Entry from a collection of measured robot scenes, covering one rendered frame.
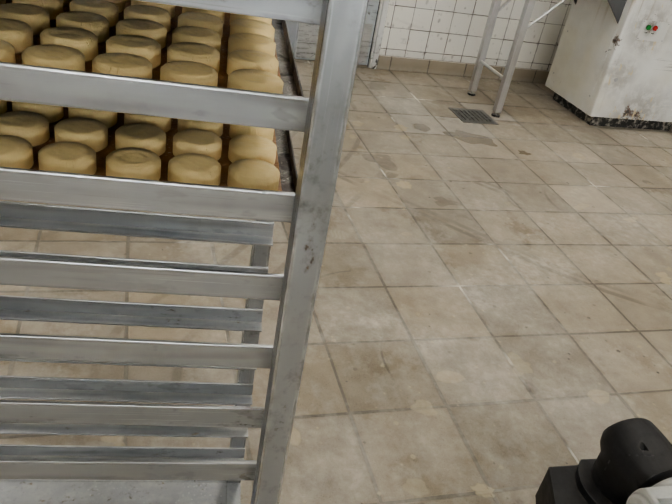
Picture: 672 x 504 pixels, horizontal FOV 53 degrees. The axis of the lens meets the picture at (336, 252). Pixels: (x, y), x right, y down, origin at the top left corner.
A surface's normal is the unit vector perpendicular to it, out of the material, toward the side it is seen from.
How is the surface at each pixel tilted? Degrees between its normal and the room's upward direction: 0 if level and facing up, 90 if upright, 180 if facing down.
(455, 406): 0
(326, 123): 90
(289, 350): 90
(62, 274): 90
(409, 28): 90
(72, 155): 0
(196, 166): 0
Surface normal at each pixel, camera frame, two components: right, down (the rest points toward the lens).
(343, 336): 0.16, -0.84
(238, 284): 0.12, 0.54
